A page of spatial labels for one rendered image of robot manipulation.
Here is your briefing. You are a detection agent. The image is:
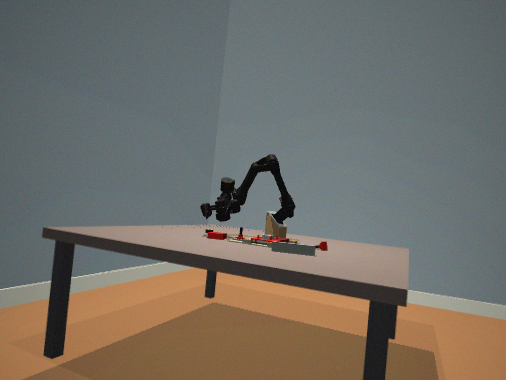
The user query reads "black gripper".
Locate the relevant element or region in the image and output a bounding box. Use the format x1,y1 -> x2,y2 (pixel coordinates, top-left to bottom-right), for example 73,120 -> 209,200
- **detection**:
200,196 -> 241,219

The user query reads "dark grey rectangular bar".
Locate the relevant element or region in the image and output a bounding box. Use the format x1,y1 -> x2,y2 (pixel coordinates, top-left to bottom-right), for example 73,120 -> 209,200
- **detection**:
271,241 -> 316,256

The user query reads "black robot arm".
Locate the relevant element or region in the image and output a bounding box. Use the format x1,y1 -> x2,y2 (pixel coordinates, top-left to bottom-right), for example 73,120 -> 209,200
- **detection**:
216,154 -> 295,224

